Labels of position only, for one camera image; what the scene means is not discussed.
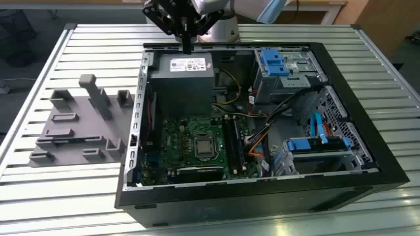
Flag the black gripper finger link bars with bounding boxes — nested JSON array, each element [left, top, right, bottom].
[[187, 9, 227, 55]]

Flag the black gripper finger wide plate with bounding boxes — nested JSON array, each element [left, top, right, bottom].
[[141, 1, 188, 55]]

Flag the black RAM slot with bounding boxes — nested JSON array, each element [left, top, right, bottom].
[[221, 115, 237, 175], [225, 115, 243, 173]]

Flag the blue plastic drive latch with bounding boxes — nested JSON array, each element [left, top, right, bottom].
[[261, 49, 292, 76]]

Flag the grey power supply unit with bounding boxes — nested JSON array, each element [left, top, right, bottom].
[[149, 52, 216, 116]]

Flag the grey metal drive cage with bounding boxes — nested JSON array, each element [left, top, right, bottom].
[[252, 48, 329, 104]]

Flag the white framed wooden desk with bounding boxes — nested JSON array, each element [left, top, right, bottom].
[[0, 0, 349, 25]]

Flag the grey parts rack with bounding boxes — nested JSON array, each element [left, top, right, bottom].
[[28, 74, 136, 168]]

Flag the CPU socket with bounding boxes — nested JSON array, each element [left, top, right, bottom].
[[192, 133, 219, 162]]

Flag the black mesh wastebasket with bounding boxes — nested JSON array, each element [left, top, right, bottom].
[[0, 9, 37, 67]]

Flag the green motherboard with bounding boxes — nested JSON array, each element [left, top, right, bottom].
[[140, 115, 265, 185]]

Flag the silver CPU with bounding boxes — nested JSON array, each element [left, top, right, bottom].
[[196, 140, 213, 156]]

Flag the brown wooden cabinet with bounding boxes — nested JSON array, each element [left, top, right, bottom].
[[335, 0, 420, 58]]

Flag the hard disk in blue carrier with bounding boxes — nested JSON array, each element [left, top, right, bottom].
[[285, 136, 352, 153]]

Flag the black graphics card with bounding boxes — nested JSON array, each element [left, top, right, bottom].
[[167, 165, 227, 184]]

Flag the grey metal disk bay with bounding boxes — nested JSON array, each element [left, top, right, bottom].
[[273, 147, 379, 177]]

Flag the black open PC case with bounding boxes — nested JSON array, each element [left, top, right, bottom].
[[113, 42, 411, 228]]

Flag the yellow power wire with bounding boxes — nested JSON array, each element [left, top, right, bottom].
[[211, 68, 243, 107]]

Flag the black cable bundle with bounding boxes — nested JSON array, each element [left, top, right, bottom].
[[244, 85, 324, 146]]

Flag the blue flat wire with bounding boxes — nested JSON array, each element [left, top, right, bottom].
[[309, 112, 329, 145]]

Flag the orange wire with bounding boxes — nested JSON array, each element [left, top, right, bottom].
[[248, 145, 264, 158]]

